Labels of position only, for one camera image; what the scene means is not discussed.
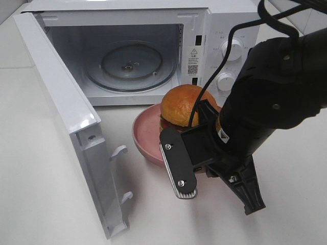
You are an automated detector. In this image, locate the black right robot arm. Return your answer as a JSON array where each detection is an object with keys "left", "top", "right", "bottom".
[{"left": 160, "top": 29, "right": 326, "bottom": 214}]

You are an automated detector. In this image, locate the white upper power knob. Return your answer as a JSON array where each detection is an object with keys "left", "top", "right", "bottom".
[{"left": 221, "top": 38, "right": 243, "bottom": 61}]

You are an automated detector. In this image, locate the white warning label sticker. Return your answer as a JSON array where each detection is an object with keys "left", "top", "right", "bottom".
[{"left": 186, "top": 46, "right": 200, "bottom": 76}]

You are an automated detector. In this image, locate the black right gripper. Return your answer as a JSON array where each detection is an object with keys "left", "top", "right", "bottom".
[{"left": 159, "top": 100, "right": 266, "bottom": 215}]

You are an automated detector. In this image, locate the white microwave door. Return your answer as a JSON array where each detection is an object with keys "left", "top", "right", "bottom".
[{"left": 14, "top": 13, "right": 133, "bottom": 238}]

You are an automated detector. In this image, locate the burger with lettuce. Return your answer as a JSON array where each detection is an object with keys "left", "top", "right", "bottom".
[{"left": 159, "top": 85, "right": 219, "bottom": 135}]

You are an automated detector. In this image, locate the pink plate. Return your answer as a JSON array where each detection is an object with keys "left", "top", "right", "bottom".
[{"left": 132, "top": 104, "right": 165, "bottom": 168}]

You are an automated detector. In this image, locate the glass microwave turntable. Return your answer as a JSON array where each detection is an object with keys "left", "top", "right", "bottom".
[{"left": 85, "top": 41, "right": 176, "bottom": 92}]

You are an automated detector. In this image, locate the white microwave oven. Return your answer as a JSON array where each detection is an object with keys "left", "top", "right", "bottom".
[{"left": 20, "top": 1, "right": 257, "bottom": 106}]

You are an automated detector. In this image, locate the white lower timer knob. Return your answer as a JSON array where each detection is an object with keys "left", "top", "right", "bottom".
[{"left": 217, "top": 72, "right": 236, "bottom": 91}]

